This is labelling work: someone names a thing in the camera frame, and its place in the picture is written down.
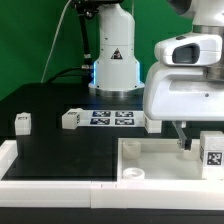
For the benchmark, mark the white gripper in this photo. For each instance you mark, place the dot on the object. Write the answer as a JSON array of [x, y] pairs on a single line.
[[177, 88]]

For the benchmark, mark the white square tabletop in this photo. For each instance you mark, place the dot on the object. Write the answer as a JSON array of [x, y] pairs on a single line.
[[158, 159]]

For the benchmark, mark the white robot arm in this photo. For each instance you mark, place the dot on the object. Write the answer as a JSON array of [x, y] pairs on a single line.
[[116, 71]]

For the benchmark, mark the white U-shaped obstacle fence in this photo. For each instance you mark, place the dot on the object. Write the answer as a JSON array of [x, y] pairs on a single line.
[[121, 194]]

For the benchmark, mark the white marker sheet with tags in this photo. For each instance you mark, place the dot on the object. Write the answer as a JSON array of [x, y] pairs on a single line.
[[111, 118]]

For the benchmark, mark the green backdrop curtain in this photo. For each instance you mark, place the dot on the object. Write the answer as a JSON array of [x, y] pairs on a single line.
[[39, 38]]

